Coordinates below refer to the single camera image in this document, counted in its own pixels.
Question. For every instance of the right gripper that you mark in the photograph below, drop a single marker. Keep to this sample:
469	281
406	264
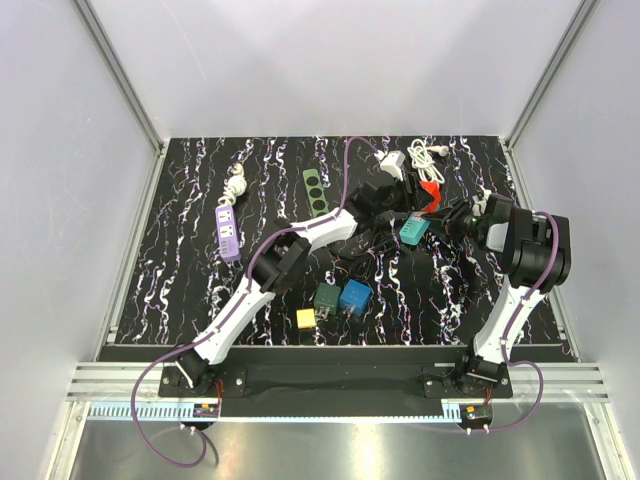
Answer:
445	221

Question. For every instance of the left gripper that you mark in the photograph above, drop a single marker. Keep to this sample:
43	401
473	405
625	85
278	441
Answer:
414	200

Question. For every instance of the red cube plug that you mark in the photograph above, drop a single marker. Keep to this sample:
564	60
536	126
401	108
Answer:
432	189

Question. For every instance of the teal power strip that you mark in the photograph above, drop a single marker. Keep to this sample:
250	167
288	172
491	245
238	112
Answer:
414	229

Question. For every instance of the green power strip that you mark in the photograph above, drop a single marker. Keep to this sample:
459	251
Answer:
315	192

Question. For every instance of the blue cube plug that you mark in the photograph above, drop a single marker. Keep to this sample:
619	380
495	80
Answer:
354	297

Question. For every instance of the dark green cube plug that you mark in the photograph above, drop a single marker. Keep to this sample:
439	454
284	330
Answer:
326	300

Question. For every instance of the yellow cube plug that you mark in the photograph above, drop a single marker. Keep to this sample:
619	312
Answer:
305	319

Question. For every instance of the purple power strip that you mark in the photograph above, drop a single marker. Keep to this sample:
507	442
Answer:
227	231

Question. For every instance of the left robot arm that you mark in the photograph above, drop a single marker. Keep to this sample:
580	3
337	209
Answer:
278	263

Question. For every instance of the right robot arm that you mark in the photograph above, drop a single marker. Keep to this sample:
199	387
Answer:
533	250

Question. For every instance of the black marbled mat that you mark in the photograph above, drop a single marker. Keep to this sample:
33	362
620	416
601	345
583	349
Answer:
435	293

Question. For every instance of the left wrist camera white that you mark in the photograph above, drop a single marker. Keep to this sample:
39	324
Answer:
392	163

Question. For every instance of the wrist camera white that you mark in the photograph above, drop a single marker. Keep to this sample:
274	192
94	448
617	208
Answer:
392	163
479	203

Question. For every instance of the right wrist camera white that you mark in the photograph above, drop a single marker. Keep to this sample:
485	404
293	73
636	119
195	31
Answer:
479	203

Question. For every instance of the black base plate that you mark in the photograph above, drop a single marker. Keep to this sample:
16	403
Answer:
316	382

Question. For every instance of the aluminium frame rail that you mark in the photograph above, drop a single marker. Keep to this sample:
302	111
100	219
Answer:
574	383

